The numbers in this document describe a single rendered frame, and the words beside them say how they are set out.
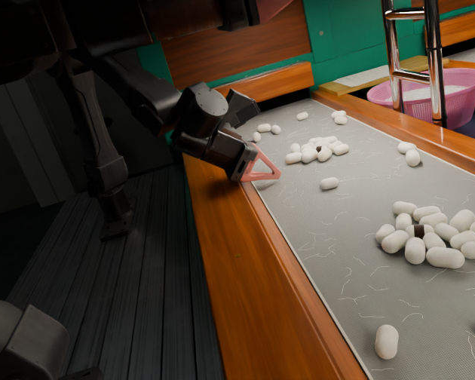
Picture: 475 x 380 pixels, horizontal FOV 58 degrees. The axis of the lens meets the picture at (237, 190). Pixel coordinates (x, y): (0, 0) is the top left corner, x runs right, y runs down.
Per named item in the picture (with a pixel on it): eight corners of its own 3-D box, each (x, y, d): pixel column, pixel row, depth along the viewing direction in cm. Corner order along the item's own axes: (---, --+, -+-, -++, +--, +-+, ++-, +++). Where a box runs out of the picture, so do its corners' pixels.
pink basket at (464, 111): (473, 139, 91) (472, 96, 88) (355, 142, 108) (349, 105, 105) (497, 100, 109) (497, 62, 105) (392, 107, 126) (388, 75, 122)
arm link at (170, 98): (194, 96, 76) (80, -1, 82) (157, 113, 70) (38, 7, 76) (177, 144, 85) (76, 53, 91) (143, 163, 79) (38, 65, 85)
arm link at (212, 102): (241, 105, 71) (193, 53, 72) (207, 123, 65) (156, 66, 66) (212, 145, 79) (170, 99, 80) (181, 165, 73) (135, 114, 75)
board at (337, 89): (337, 96, 117) (336, 92, 117) (318, 89, 131) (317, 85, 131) (449, 62, 119) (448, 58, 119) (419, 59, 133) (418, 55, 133)
